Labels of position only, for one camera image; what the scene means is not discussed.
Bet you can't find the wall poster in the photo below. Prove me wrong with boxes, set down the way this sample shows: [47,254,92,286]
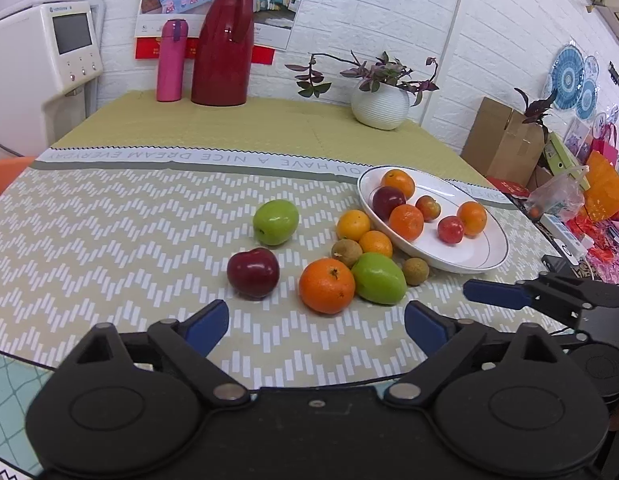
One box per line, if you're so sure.
[134,0,317,66]

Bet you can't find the purple leaf plant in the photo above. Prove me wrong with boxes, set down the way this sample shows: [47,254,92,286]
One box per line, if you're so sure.
[513,87,557,143]

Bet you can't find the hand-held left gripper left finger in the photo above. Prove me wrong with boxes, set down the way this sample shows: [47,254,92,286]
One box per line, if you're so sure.
[64,300,251,407]

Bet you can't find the oval green mango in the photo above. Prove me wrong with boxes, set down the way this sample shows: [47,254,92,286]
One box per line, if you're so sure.
[351,252,407,306]

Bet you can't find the brown kiwi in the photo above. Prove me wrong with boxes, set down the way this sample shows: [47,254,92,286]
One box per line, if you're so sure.
[331,240,363,268]
[402,257,430,286]

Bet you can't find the red and yellow plum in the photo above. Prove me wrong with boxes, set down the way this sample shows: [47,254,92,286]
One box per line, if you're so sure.
[415,195,441,222]

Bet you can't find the white potted plant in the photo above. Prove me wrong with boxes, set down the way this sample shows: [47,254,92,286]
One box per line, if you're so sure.
[286,50,440,131]

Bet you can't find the reddish orange tangerine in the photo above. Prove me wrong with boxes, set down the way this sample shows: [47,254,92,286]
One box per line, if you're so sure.
[388,204,425,242]

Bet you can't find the pink bottle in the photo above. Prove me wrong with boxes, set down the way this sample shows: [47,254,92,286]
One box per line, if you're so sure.
[156,18,188,103]

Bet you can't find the clear plastic bag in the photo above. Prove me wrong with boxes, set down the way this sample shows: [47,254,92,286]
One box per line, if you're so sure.
[527,165,590,223]

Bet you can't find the red envelope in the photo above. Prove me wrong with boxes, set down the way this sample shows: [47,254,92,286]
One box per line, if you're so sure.
[487,176,531,198]

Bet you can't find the white plate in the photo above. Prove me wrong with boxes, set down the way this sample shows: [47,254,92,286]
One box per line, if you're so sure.
[357,166,510,274]

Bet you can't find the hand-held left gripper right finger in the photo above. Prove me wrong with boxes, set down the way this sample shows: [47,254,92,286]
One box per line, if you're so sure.
[384,301,567,407]

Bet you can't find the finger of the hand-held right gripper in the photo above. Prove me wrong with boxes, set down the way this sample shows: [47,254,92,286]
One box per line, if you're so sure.
[463,270,619,332]

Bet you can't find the large orange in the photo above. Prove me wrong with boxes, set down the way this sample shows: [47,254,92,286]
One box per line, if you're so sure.
[381,169,416,200]

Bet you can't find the white power strip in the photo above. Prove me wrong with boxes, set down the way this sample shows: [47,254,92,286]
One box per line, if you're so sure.
[539,212,597,268]

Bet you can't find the tangerine with green stem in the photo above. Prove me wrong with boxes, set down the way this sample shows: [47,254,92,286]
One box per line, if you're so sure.
[298,257,356,315]

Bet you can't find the round green apple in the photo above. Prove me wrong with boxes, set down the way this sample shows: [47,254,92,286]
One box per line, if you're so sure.
[253,199,300,247]

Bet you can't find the small orange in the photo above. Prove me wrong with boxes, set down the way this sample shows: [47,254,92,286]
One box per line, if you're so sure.
[336,209,371,242]
[358,230,393,260]

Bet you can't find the orange bag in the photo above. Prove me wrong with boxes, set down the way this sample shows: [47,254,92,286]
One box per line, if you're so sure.
[583,151,619,223]

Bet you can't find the blue round wall decoration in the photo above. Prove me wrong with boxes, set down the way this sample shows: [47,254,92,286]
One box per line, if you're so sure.
[550,44,586,111]
[575,55,600,121]

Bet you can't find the dark red apple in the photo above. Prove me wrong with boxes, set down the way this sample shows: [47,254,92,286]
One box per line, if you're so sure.
[372,186,407,221]
[226,247,281,300]

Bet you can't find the white appliance with screen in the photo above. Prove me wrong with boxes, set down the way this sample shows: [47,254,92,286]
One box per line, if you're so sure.
[0,1,106,158]

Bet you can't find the red thermos jug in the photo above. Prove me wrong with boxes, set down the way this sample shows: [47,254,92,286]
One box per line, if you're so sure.
[191,0,255,107]

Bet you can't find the cardboard box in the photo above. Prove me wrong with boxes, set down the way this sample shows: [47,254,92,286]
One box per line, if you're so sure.
[461,96,545,188]

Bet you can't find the medium orange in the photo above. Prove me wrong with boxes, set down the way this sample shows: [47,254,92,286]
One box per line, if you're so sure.
[457,200,489,237]

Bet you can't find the green box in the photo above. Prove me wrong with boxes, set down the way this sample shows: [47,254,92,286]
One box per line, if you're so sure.
[544,132,583,171]

